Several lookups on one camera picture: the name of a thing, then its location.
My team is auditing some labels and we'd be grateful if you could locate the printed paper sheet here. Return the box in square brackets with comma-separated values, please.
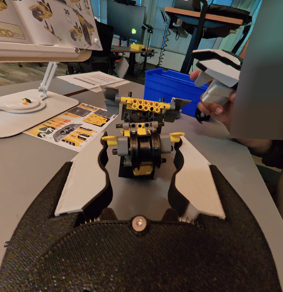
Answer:
[57, 71, 130, 93]

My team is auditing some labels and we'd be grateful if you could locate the white hanging sheet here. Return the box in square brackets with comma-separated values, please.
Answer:
[115, 56, 130, 79]

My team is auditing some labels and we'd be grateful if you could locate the wooden top standing desk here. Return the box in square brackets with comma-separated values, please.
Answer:
[165, 6, 245, 73]

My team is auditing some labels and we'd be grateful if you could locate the person's right forearm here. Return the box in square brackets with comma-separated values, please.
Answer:
[232, 137, 283, 170]

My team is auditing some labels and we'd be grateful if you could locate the orange grey sticker sheet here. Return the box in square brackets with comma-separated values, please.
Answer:
[24, 103, 119, 153]

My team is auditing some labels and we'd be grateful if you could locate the dark office desk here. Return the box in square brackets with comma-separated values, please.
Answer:
[111, 44, 158, 76]

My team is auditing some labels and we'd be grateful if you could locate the yellow black brick toy vehicle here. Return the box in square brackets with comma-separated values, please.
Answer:
[102, 86, 192, 181]

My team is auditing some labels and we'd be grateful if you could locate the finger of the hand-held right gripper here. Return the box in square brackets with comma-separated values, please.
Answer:
[195, 60, 240, 87]
[192, 49, 243, 69]

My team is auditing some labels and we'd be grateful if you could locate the coiled black cable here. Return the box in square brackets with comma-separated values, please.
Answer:
[158, 14, 168, 68]

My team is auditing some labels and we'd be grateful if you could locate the open building instruction booklet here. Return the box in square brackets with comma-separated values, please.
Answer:
[0, 0, 103, 51]

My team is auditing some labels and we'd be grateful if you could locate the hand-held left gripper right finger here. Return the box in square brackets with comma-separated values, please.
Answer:
[168, 135, 226, 220]

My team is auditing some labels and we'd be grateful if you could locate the black office chair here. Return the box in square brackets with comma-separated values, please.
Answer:
[91, 21, 114, 73]

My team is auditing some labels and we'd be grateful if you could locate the black computer monitor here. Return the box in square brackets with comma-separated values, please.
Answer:
[107, 0, 146, 41]

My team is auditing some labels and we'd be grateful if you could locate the person's right hand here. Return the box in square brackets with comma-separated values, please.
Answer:
[190, 70, 236, 137]

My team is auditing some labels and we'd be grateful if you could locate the white book stand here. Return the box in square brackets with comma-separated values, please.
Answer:
[0, 42, 93, 138]

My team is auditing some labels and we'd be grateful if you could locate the blue plastic bin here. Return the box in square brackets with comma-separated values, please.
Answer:
[144, 68, 209, 118]

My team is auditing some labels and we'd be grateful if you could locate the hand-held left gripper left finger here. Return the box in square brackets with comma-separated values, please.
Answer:
[54, 131, 113, 217]

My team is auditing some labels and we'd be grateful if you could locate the small camera on tripod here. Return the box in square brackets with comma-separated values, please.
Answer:
[141, 25, 154, 46]

